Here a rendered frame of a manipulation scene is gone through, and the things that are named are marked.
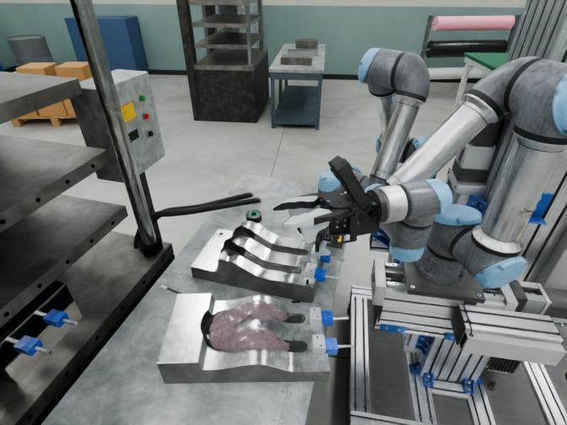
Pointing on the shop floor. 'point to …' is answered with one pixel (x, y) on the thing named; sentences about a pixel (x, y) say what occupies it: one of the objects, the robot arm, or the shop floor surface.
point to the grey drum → (29, 49)
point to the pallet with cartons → (58, 112)
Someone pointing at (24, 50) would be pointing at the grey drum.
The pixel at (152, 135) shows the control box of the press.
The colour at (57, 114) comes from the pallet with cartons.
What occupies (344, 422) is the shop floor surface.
